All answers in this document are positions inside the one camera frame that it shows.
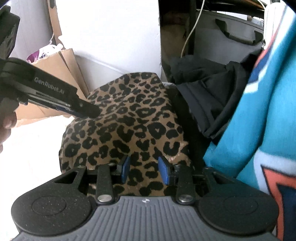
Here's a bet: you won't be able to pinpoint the leopard print garment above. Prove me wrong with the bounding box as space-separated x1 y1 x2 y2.
59 72 190 196

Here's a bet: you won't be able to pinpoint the person left hand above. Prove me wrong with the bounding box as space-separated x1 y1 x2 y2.
0 111 17 152

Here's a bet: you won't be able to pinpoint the pink white packages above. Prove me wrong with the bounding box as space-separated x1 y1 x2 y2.
26 43 64 63

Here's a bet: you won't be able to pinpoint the brown cardboard sheet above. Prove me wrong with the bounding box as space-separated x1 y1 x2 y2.
14 0 91 127

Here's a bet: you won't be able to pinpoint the cream bear print bedsheet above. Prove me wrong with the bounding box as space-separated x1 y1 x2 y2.
1 115 74 240

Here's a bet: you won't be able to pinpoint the folded black garment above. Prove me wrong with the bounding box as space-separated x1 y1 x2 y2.
169 52 259 144

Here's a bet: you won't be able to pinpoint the teal printed garment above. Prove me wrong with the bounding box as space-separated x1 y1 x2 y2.
203 6 295 240

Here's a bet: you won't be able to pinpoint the grey storage bag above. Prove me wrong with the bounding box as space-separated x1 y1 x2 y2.
194 11 263 65

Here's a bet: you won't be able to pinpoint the white power cable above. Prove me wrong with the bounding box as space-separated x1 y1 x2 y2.
180 0 206 58

